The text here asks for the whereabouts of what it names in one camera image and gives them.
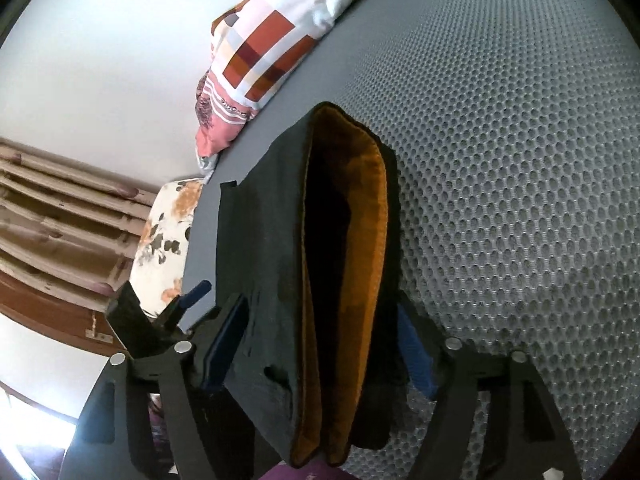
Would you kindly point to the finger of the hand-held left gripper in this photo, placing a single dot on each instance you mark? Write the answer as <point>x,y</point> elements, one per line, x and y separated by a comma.
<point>192,292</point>

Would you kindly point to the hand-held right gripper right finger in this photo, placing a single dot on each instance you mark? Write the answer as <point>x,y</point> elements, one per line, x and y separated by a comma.
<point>416,360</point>

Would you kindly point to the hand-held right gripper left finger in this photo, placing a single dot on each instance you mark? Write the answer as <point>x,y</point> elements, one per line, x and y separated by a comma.
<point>225,355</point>

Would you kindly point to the black pants with orange lining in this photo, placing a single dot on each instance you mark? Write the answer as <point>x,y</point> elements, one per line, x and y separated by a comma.
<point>270,240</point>

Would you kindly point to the floral pillow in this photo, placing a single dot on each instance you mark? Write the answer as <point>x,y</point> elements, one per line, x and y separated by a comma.
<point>165,240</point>

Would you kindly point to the brown wooden door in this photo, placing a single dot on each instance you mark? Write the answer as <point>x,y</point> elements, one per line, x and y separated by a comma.
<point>50,317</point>

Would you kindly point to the beige patterned curtain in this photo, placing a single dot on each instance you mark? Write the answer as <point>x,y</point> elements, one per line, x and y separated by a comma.
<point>60,220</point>

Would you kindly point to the grey white cloth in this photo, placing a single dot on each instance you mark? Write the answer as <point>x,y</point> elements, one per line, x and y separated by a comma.
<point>207,165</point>

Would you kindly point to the grey mesh mattress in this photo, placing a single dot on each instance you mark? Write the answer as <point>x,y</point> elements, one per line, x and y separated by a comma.
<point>500,160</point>

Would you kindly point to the plaid pink blanket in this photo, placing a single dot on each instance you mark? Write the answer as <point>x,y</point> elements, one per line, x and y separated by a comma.
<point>270,50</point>

